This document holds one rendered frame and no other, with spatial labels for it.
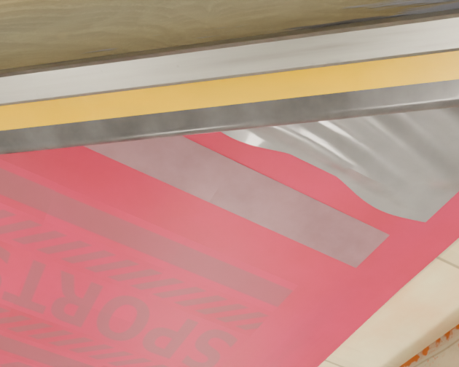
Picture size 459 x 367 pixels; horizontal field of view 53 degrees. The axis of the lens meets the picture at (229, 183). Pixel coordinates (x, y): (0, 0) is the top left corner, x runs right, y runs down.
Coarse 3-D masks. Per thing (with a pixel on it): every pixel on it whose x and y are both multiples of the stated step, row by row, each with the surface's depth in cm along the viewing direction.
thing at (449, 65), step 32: (352, 64) 16; (384, 64) 16; (416, 64) 16; (448, 64) 16; (96, 96) 17; (128, 96) 17; (160, 96) 17; (192, 96) 17; (224, 96) 17; (256, 96) 17; (288, 96) 16; (0, 128) 18
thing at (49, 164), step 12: (0, 156) 24; (12, 156) 24; (24, 156) 24; (36, 156) 23; (48, 156) 23; (60, 156) 23; (24, 168) 24; (36, 168) 24; (48, 168) 24; (60, 168) 24
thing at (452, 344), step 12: (444, 336) 29; (456, 336) 29; (432, 348) 30; (444, 348) 29; (456, 348) 28; (408, 360) 31; (420, 360) 30; (432, 360) 30; (444, 360) 29; (456, 360) 28
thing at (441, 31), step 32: (288, 32) 14; (320, 32) 13; (352, 32) 13; (384, 32) 13; (416, 32) 13; (448, 32) 13; (64, 64) 15; (96, 64) 14; (128, 64) 14; (160, 64) 14; (192, 64) 14; (224, 64) 14; (256, 64) 14; (288, 64) 14; (320, 64) 14; (0, 96) 15; (32, 96) 15; (64, 96) 15
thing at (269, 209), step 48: (144, 144) 23; (192, 144) 22; (240, 144) 22; (96, 192) 25; (144, 192) 24; (192, 192) 24; (240, 192) 24; (288, 192) 24; (336, 192) 24; (192, 240) 26; (240, 240) 26; (288, 240) 26; (336, 240) 25; (384, 240) 25; (432, 240) 25; (336, 288) 28; (384, 288) 27; (288, 336) 31; (336, 336) 30
